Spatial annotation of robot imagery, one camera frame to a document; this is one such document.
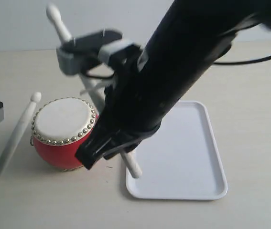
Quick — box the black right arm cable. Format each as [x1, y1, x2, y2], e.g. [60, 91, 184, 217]
[213, 47, 271, 65]

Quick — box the red small drum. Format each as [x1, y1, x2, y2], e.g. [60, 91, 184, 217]
[30, 97, 98, 171]

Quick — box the white wooden drumstick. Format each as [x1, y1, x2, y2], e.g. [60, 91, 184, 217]
[0, 92, 42, 177]
[46, 3, 142, 178]

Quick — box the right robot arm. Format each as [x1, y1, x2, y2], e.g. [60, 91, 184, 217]
[76, 0, 271, 169]

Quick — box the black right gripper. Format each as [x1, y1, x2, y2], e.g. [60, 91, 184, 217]
[74, 71, 164, 170]

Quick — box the white rectangular plastic tray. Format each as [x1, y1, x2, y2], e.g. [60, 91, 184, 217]
[126, 101, 228, 200]

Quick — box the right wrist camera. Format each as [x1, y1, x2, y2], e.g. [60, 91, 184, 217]
[56, 29, 141, 76]

